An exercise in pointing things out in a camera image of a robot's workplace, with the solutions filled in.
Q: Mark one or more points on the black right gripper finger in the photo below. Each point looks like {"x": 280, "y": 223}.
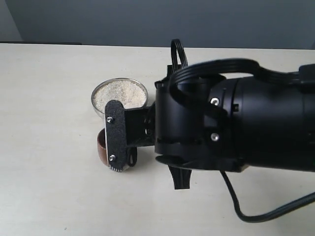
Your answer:
{"x": 181, "y": 178}

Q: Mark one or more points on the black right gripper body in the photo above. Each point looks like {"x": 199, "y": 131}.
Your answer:
{"x": 198, "y": 136}

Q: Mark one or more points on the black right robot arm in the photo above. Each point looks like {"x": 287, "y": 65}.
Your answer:
{"x": 264, "y": 125}

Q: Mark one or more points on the steel bowl of rice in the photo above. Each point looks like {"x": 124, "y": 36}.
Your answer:
{"x": 131, "y": 93}

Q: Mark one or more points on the brown wooden cup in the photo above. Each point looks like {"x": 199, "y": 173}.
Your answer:
{"x": 101, "y": 147}

